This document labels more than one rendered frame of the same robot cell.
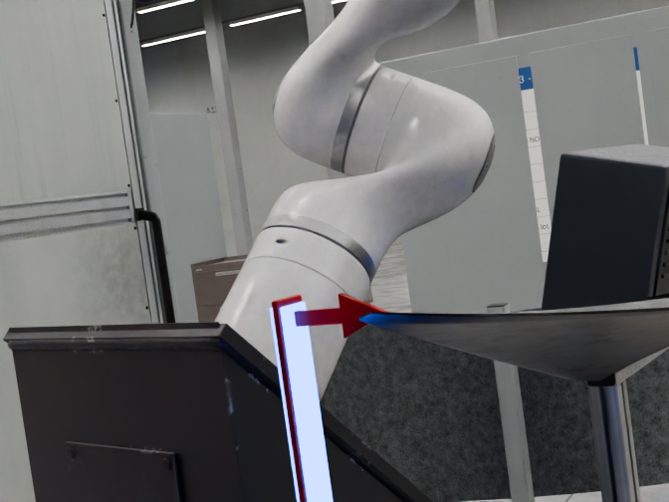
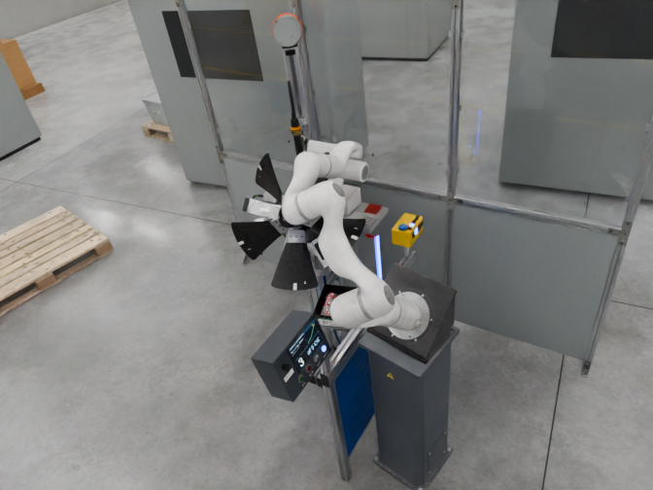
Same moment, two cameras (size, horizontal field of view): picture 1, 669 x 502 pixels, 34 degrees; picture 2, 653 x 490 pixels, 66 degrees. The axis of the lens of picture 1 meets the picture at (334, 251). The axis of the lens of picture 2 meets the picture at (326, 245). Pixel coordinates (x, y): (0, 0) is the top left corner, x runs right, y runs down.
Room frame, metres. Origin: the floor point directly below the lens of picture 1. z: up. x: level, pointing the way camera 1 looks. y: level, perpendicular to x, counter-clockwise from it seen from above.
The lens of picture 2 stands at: (2.40, -0.07, 2.53)
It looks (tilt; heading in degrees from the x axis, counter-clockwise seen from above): 37 degrees down; 184
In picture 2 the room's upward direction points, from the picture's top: 9 degrees counter-clockwise
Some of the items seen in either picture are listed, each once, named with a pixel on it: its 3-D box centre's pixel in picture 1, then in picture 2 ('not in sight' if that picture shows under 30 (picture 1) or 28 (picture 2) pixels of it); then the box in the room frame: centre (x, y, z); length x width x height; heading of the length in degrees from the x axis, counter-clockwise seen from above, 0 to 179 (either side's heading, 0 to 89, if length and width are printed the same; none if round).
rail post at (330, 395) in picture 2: not in sight; (338, 435); (1.05, -0.25, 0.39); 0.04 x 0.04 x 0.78; 57
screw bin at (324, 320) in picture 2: not in sight; (335, 305); (0.65, -0.19, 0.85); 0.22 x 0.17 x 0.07; 163
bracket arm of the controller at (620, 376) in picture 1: (635, 348); not in sight; (1.13, -0.30, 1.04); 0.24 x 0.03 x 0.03; 147
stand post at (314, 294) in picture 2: not in sight; (319, 307); (0.24, -0.32, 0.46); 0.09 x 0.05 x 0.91; 57
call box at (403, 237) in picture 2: not in sight; (407, 230); (0.35, 0.20, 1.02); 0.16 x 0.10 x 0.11; 147
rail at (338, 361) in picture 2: not in sight; (373, 310); (0.68, -0.01, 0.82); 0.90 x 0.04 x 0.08; 147
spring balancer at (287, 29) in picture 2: not in sight; (287, 30); (-0.31, -0.29, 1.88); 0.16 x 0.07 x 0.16; 92
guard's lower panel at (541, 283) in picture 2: not in sight; (386, 247); (-0.20, 0.13, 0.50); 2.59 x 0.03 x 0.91; 57
